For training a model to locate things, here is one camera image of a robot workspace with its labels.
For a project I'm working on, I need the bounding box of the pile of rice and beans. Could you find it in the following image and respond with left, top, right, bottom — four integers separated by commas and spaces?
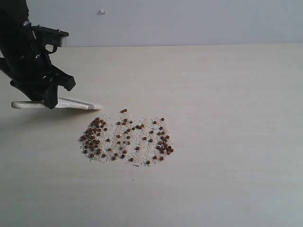
79, 109, 174, 166

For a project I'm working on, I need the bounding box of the small white wall clip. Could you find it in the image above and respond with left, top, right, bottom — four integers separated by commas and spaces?
98, 9, 107, 15

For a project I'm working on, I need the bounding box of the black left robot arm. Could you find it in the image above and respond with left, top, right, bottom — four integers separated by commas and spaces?
0, 0, 76, 109

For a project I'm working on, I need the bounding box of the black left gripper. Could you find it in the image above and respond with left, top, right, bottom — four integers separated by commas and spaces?
0, 22, 76, 109

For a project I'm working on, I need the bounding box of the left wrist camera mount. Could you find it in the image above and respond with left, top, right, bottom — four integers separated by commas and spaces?
31, 25, 70, 54

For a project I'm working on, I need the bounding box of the white wooden paint brush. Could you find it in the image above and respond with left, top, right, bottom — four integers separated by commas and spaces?
11, 97, 102, 111

